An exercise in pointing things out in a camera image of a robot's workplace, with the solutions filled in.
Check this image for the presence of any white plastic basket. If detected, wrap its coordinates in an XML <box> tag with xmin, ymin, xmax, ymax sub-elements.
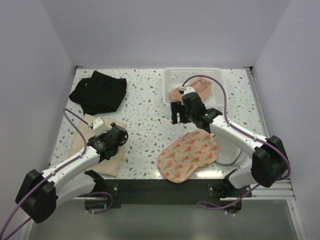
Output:
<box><xmin>162</xmin><ymin>67</ymin><xmax>228</xmax><ymax>106</ymax></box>

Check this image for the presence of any black garment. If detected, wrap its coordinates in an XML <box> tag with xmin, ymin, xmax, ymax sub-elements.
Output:
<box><xmin>69</xmin><ymin>70</ymin><xmax>127</xmax><ymax>116</ymax></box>

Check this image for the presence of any tulip print mesh laundry bag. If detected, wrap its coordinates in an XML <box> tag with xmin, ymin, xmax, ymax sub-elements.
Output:
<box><xmin>157</xmin><ymin>130</ymin><xmax>219</xmax><ymax>184</ymax></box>

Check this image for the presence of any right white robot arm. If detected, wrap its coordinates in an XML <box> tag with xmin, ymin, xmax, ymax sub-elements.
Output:
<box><xmin>170</xmin><ymin>92</ymin><xmax>291</xmax><ymax>198</ymax></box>

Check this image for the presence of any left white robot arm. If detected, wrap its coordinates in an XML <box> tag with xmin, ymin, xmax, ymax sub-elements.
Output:
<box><xmin>15</xmin><ymin>122</ymin><xmax>129</xmax><ymax>224</ymax></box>

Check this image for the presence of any pink beige bra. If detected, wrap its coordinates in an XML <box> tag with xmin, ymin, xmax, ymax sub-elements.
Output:
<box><xmin>169</xmin><ymin>77</ymin><xmax>212</xmax><ymax>102</ymax></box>

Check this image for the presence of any round white mesh laundry bag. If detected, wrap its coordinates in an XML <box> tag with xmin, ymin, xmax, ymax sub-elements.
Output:
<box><xmin>213</xmin><ymin>135</ymin><xmax>249</xmax><ymax>167</ymax></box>

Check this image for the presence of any beige folded garment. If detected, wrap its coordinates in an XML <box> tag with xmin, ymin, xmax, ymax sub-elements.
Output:
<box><xmin>67</xmin><ymin>121</ymin><xmax>127</xmax><ymax>177</ymax></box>

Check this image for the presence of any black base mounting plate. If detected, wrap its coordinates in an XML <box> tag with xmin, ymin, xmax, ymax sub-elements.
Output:
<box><xmin>74</xmin><ymin>174</ymin><xmax>252</xmax><ymax>216</ymax></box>

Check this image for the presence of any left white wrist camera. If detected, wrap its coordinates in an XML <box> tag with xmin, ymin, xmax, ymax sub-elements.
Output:
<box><xmin>92</xmin><ymin>117</ymin><xmax>109</xmax><ymax>135</ymax></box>

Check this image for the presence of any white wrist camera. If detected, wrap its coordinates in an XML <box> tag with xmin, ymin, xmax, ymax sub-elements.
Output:
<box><xmin>92</xmin><ymin>117</ymin><xmax>109</xmax><ymax>135</ymax></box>
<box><xmin>178</xmin><ymin>86</ymin><xmax>196</xmax><ymax>96</ymax></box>

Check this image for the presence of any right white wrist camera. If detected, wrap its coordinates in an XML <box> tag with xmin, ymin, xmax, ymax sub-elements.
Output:
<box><xmin>178</xmin><ymin>86</ymin><xmax>196</xmax><ymax>96</ymax></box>

